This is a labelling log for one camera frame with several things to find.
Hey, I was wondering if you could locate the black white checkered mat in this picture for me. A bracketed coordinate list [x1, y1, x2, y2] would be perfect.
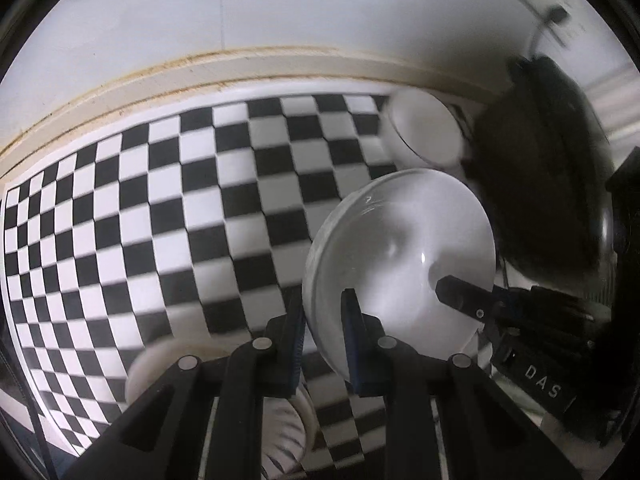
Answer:
[1, 92, 395, 456]

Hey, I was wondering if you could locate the black power cable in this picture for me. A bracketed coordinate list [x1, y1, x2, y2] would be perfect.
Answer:
[529, 4, 572, 61]

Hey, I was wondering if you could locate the white leaf-patterned plate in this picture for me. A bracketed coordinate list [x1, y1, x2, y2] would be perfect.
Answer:
[260, 386, 318, 479]

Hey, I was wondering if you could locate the black rice cooker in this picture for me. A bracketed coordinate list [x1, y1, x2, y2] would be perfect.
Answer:
[469, 56, 613, 291]

